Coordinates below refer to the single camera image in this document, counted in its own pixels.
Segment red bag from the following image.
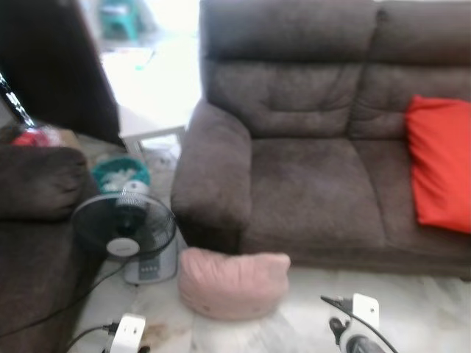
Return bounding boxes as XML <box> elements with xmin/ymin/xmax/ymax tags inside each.
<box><xmin>11</xmin><ymin>126</ymin><xmax>64</xmax><ymax>149</ymax></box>

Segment pink pillow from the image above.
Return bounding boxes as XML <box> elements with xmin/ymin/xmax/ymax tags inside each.
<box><xmin>178</xmin><ymin>247</ymin><xmax>292</xmax><ymax>322</ymax></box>

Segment dark brown door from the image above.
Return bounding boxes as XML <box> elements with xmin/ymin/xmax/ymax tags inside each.
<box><xmin>0</xmin><ymin>0</ymin><xmax>123</xmax><ymax>145</ymax></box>

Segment thin black power cable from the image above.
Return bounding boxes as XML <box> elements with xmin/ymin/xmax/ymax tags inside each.
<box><xmin>0</xmin><ymin>261</ymin><xmax>127</xmax><ymax>339</ymax></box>

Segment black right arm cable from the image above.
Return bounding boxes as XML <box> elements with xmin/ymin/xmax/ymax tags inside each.
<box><xmin>321</xmin><ymin>294</ymin><xmax>399</xmax><ymax>353</ymax></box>

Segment printed cardboard box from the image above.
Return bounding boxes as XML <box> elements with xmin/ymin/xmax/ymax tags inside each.
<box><xmin>57</xmin><ymin>129</ymin><xmax>83</xmax><ymax>149</ymax></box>

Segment white low table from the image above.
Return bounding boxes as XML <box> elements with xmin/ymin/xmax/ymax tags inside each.
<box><xmin>116</xmin><ymin>33</ymin><xmax>204</xmax><ymax>156</ymax></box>

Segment teal plastic basket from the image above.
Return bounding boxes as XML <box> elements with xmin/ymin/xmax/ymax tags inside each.
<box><xmin>92</xmin><ymin>154</ymin><xmax>152</xmax><ymax>194</ymax></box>

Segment dark brown two-seat sofa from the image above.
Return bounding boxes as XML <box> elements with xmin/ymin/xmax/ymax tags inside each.
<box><xmin>171</xmin><ymin>0</ymin><xmax>471</xmax><ymax>281</ymax></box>

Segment red pillow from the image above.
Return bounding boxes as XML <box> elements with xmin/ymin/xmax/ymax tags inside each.
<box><xmin>405</xmin><ymin>94</ymin><xmax>471</xmax><ymax>235</ymax></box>

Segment black and grey table fan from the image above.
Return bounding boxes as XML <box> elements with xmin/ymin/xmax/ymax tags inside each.
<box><xmin>71</xmin><ymin>180</ymin><xmax>180</xmax><ymax>287</ymax></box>

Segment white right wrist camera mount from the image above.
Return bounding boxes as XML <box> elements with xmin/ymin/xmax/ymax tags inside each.
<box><xmin>352</xmin><ymin>294</ymin><xmax>381</xmax><ymax>333</ymax></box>

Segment teal plastic stool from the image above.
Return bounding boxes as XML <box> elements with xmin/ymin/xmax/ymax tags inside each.
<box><xmin>99</xmin><ymin>0</ymin><xmax>145</xmax><ymax>42</ymax></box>

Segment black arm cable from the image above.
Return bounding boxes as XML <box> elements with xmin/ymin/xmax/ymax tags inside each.
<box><xmin>65</xmin><ymin>322</ymin><xmax>120</xmax><ymax>353</ymax></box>
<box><xmin>321</xmin><ymin>294</ymin><xmax>399</xmax><ymax>353</ymax></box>

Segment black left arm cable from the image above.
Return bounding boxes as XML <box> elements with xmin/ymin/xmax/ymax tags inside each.
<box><xmin>65</xmin><ymin>322</ymin><xmax>120</xmax><ymax>353</ymax></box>

